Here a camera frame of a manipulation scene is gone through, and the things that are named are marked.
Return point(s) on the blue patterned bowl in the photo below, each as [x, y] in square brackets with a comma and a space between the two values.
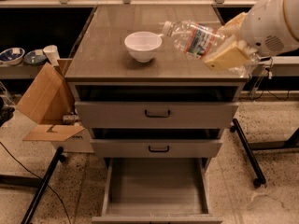
[12, 56]

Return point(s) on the clear plastic water bottle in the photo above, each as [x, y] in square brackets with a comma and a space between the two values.
[200, 41]

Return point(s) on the black stand leg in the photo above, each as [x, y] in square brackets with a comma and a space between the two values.
[260, 179]
[42, 186]

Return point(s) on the white ceramic bowl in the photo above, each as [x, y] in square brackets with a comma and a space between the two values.
[142, 46]

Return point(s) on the grey drawer cabinet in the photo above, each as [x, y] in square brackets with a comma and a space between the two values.
[102, 59]

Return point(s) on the black left stand leg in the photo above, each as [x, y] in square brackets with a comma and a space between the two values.
[42, 186]

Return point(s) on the blue patterned plate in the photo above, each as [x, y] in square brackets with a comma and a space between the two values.
[35, 57]

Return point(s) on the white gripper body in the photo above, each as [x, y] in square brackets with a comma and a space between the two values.
[267, 25]

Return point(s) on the white box under cardboard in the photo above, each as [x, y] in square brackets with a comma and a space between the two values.
[74, 140]

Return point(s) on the grey bottom drawer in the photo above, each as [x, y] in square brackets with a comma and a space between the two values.
[156, 191]

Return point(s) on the black right stand leg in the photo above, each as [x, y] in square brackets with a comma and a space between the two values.
[260, 179]

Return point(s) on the grey top drawer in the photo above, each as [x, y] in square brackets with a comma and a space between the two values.
[156, 107]

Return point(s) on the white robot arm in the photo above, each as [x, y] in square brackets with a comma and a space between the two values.
[271, 27]

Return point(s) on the grey drawer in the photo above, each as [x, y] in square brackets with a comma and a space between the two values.
[155, 143]
[156, 107]
[156, 191]

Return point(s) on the grey middle drawer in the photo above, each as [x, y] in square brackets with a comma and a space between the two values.
[155, 143]

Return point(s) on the black power adapter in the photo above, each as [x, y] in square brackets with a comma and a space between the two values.
[265, 59]

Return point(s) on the brown cardboard box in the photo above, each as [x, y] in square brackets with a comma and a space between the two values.
[45, 102]

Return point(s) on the white paper cup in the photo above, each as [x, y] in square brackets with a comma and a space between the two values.
[52, 54]

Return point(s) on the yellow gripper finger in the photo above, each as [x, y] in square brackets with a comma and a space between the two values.
[231, 56]
[235, 22]

